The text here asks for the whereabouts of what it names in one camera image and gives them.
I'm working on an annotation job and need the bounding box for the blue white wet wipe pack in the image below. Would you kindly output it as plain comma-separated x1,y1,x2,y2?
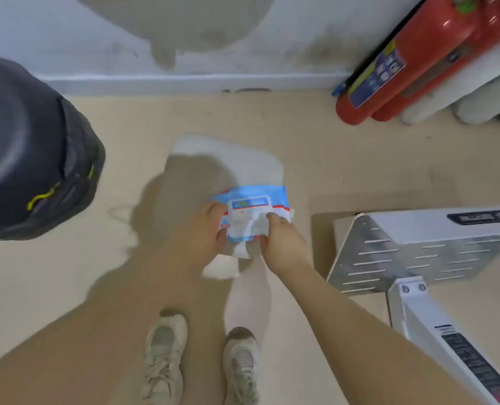
209,185,296,258

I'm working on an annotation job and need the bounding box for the person's left hand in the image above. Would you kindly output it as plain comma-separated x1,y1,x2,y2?
172,201,230,276

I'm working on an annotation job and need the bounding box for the person's right hand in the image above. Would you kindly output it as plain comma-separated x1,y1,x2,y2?
259,213,312,279

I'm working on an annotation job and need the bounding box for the white cleaning wipe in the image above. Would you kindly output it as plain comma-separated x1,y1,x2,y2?
226,219,272,260

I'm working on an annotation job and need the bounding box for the person's right forearm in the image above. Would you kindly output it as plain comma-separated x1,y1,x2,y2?
271,253,483,405

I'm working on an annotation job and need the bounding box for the person's left forearm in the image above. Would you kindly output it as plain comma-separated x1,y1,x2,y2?
0,244,211,405

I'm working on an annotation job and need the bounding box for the person's beige sneaker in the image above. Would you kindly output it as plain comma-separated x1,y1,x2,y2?
222,326,261,405
142,314,188,405

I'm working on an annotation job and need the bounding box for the perforated metal footplate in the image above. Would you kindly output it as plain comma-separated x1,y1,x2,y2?
327,211,500,296

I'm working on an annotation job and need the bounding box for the red fire extinguisher blue label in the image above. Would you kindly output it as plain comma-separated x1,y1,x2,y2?
336,0,483,126

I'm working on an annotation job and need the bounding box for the white machine frame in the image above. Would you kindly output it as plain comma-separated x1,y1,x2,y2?
327,204,500,405

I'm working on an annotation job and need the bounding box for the person's left beige sneaker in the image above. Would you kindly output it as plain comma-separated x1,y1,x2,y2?
142,314,188,405

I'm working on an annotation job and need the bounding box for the person's right beige sneaker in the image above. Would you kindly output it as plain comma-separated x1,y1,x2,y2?
222,326,261,405

